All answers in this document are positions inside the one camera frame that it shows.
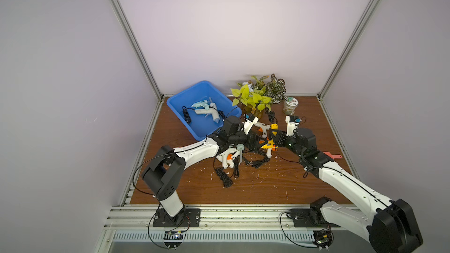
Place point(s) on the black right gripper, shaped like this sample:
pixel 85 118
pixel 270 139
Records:
pixel 281 140

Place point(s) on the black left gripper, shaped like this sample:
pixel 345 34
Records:
pixel 253 147

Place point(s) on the yellow glue gun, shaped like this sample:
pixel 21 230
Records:
pixel 268 143

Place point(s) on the white light-blue glue gun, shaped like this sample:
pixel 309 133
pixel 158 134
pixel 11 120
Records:
pixel 212 111

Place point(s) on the mint glue gun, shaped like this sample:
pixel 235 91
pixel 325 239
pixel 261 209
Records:
pixel 201 104

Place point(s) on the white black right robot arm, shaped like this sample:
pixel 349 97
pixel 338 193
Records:
pixel 390 226

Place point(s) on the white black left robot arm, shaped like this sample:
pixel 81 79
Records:
pixel 164 172

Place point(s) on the white orange glue gun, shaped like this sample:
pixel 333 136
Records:
pixel 230 158

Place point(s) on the blue plastic storage box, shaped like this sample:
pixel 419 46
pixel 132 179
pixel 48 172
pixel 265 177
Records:
pixel 199 125

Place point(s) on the small clear glass jar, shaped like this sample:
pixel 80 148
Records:
pixel 290 106

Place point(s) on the pink plastic scoop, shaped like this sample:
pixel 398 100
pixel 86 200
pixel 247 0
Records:
pixel 332 156

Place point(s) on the green leafy potted plant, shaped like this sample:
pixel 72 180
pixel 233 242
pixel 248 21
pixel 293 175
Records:
pixel 252 96

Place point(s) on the striped dark leaf plant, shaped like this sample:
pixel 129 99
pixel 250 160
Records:
pixel 276 89

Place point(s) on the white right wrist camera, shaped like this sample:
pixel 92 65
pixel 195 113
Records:
pixel 293 122

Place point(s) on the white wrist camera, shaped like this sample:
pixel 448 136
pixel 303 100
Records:
pixel 293 122
pixel 250 121

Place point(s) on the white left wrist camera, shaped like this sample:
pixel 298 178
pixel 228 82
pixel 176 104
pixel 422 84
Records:
pixel 250 121

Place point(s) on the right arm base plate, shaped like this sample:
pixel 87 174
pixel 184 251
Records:
pixel 307 217

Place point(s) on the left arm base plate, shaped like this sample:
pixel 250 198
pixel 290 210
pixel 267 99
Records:
pixel 187 217

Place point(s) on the aluminium front rail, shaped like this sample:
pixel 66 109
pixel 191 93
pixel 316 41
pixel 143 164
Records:
pixel 235 223

